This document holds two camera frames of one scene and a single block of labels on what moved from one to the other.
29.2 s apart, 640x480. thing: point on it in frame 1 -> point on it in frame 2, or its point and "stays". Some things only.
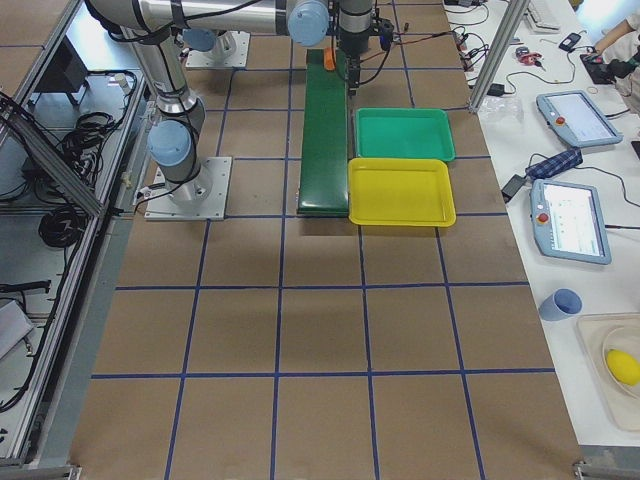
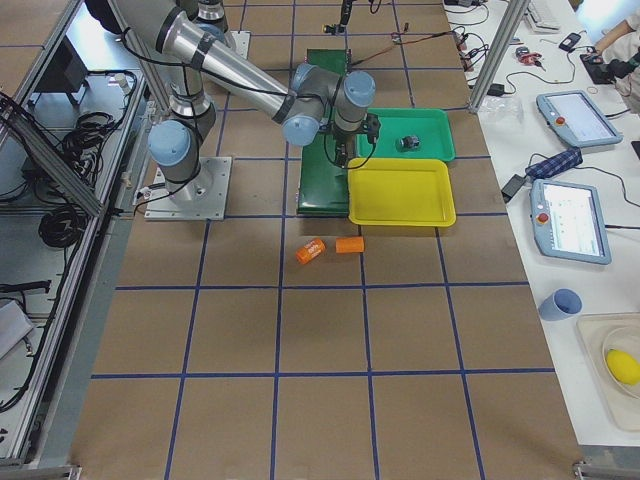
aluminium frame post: [515, 15] stays
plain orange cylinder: [329, 58] -> [349, 244]
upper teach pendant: [577, 119] stays
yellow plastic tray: [400, 191] stays
